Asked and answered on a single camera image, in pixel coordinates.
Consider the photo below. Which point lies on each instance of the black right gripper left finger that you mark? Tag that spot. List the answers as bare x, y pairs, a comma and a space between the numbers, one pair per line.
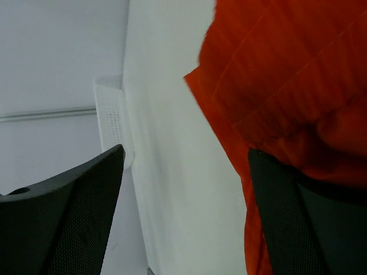
62, 225

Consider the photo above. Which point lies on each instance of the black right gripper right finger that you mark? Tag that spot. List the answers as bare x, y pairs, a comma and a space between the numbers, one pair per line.
310, 227

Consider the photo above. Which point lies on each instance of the orange shorts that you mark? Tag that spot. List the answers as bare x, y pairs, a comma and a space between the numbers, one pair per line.
287, 78

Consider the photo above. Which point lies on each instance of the white plastic basket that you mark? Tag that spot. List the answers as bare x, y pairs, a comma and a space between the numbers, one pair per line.
112, 115

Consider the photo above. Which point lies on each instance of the left aluminium frame post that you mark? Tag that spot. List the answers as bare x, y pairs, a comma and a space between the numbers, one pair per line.
48, 114

